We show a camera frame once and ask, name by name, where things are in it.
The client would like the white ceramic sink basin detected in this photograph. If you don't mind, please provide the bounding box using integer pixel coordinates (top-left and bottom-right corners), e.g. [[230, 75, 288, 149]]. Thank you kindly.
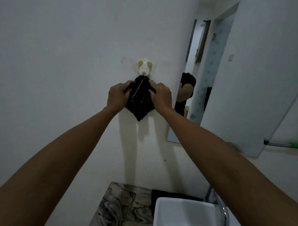
[[152, 197, 243, 226]]

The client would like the frameless wall mirror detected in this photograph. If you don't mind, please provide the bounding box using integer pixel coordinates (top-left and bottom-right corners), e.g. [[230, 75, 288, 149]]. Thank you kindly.
[[167, 0, 298, 158]]

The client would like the glass wall shelf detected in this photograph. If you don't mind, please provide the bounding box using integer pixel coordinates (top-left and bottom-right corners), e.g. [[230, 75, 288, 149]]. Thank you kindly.
[[264, 93, 298, 149]]

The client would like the person's right forearm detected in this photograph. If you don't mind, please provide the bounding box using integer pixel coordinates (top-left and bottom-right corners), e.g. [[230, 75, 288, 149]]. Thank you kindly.
[[156, 107, 298, 226]]

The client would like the black cloth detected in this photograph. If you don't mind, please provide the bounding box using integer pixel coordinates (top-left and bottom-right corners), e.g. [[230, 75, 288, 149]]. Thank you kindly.
[[123, 75, 156, 122]]

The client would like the chrome faucet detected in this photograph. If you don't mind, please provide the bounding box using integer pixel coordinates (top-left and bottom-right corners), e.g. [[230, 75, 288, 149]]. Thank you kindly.
[[204, 186, 230, 226]]

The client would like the white dog-shaped wall hook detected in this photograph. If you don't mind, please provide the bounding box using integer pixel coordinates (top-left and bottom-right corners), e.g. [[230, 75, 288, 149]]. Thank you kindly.
[[137, 60, 153, 76]]

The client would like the person's left forearm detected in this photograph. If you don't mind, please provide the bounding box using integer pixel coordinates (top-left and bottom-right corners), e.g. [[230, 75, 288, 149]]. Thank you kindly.
[[0, 106, 122, 226]]

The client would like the person's left hand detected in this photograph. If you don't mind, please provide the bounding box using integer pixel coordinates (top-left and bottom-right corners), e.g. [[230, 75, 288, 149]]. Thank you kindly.
[[106, 80, 133, 115]]

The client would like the person's right hand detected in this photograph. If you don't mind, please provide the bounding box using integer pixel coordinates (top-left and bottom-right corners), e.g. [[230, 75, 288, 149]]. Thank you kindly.
[[148, 79, 174, 115]]

